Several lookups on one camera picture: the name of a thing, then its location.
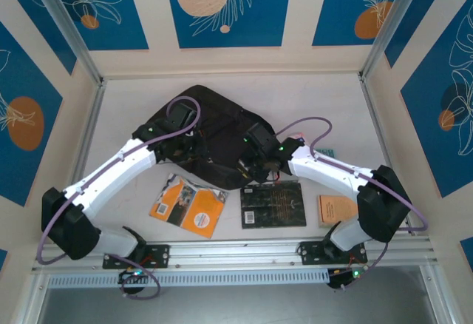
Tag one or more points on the aluminium left side rail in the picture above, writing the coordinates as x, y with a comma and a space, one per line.
86, 135

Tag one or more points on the black backpack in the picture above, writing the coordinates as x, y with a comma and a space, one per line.
221, 142

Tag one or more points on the small pink blue pack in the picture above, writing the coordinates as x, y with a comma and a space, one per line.
298, 136

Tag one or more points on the aluminium right upright post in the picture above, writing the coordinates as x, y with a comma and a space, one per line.
391, 28

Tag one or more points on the black book with barcode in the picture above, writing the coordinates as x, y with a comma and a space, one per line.
273, 205

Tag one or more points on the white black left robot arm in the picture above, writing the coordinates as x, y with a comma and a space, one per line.
111, 187

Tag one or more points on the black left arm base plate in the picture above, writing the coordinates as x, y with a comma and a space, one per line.
162, 255

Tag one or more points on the tan orange paperback book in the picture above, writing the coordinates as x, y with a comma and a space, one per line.
336, 211

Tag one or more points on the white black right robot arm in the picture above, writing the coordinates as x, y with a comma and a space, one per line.
325, 181

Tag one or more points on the aluminium mounting rail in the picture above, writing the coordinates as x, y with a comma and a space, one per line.
240, 250

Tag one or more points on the aluminium left upright post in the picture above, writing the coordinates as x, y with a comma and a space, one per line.
66, 28

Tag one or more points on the orange photo cover book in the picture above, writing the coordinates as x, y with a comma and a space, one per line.
192, 209

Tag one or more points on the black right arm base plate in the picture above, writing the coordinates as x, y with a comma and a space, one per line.
310, 253

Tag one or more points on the aluminium right side rail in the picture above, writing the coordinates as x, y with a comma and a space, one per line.
374, 109

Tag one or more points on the aluminium upright post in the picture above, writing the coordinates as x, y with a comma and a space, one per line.
391, 28
66, 28

